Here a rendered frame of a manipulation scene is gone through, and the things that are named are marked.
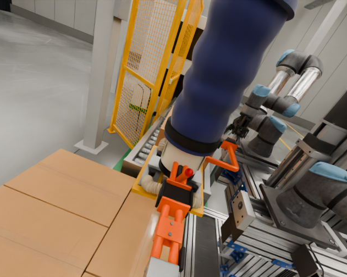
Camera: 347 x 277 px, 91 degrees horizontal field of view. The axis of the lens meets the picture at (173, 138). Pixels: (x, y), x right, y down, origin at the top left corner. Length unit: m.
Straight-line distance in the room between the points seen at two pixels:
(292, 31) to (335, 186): 10.14
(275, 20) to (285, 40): 10.05
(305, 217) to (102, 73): 1.87
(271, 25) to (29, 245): 1.15
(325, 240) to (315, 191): 0.18
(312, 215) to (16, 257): 1.13
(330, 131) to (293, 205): 0.38
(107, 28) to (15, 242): 1.63
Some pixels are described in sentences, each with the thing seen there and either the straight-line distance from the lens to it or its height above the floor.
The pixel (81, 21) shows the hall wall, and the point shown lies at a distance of 11.84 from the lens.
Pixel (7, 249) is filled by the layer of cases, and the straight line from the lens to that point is 1.04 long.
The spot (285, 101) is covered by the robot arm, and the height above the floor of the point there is 1.38.
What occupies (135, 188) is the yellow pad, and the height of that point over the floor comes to 0.94.
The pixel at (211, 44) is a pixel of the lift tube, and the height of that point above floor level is 1.47.
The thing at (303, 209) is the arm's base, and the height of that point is 1.10.
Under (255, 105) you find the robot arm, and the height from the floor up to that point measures 1.32.
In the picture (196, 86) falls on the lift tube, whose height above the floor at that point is 1.35.
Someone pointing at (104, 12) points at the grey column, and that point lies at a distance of 1.92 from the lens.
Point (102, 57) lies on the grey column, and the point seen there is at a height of 1.10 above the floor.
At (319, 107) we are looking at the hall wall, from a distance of 11.99.
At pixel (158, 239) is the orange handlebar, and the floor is 1.06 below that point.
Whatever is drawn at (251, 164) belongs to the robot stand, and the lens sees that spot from 1.23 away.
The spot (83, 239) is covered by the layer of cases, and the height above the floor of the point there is 0.54.
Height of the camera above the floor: 1.44
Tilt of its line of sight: 27 degrees down
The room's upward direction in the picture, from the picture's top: 22 degrees clockwise
